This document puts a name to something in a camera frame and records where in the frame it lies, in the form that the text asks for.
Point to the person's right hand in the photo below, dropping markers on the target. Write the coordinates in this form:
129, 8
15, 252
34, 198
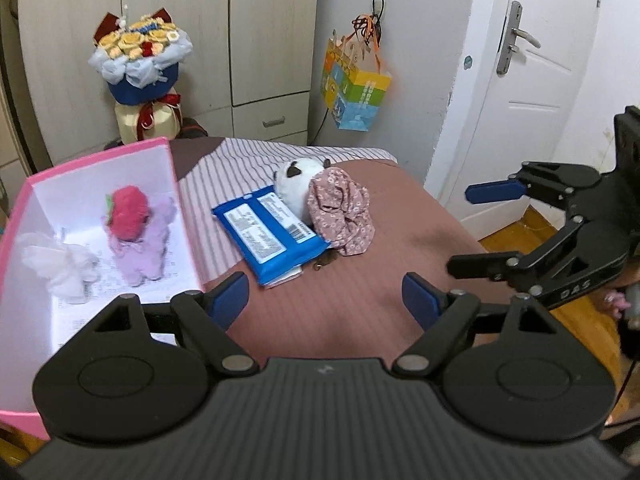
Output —
631, 275

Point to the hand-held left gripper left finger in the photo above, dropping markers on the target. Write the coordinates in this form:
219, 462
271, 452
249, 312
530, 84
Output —
229, 302

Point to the pink floral cloth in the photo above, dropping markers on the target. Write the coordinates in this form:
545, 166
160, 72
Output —
342, 212

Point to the strawberry plush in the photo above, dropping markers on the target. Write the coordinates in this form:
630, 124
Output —
129, 212

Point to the white door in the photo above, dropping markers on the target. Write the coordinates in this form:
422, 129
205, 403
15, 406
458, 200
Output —
540, 125

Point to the purple plush toy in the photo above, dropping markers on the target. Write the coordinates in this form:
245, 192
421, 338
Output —
142, 255

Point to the colourful paper gift bag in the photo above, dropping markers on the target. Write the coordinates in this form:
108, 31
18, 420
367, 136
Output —
357, 92

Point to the panda plush toy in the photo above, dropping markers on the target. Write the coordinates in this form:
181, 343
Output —
290, 185

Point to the white printed paper sheet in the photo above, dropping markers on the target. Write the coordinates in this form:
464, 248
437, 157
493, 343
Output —
175, 270

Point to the striped bed sheet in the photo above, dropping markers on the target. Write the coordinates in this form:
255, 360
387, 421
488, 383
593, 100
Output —
240, 170

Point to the dark brown bedding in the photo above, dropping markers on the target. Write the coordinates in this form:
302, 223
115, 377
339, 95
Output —
195, 152

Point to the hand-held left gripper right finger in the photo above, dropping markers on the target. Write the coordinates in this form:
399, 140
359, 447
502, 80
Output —
421, 302

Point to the round teal sticker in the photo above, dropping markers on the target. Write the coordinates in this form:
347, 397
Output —
468, 62

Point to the dark round stool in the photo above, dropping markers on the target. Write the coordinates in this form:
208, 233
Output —
194, 129

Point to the pink cardboard box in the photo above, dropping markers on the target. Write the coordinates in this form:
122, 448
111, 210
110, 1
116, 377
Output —
100, 175

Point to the white fluffy plush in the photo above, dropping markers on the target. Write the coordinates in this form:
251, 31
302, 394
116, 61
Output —
65, 272

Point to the cream gift box red ribbon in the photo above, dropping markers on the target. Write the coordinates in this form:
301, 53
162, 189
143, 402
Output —
160, 122

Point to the blue wet wipes pack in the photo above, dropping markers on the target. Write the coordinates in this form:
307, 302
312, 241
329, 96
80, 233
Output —
260, 232

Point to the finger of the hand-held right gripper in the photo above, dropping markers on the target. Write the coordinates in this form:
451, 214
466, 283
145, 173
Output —
480, 265
495, 192

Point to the small dark hair clip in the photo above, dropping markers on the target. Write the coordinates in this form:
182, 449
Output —
325, 260

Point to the yellow flower bouquet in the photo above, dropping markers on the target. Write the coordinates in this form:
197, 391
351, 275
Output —
140, 50

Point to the beige wooden wardrobe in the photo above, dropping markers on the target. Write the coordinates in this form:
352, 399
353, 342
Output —
270, 35

